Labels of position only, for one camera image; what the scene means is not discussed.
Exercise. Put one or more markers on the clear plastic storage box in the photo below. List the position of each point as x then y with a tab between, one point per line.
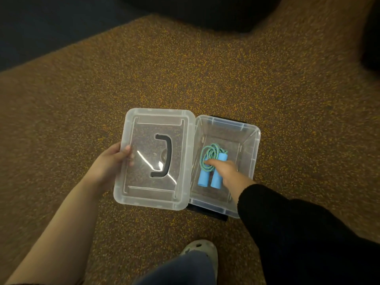
246	136

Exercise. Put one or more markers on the person's left forearm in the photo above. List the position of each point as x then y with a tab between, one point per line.
59	234

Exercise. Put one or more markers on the white shoe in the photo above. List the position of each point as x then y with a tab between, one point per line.
202	246

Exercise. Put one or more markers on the person's right hand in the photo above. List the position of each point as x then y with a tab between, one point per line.
228	172

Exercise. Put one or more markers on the black treadmill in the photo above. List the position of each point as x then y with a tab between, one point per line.
207	11
372	32

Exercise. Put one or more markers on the person's left leg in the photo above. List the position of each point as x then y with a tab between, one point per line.
184	270

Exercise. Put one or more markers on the person's right forearm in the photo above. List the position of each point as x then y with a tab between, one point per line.
297	234

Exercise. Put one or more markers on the person's left hand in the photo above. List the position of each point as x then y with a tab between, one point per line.
104	169

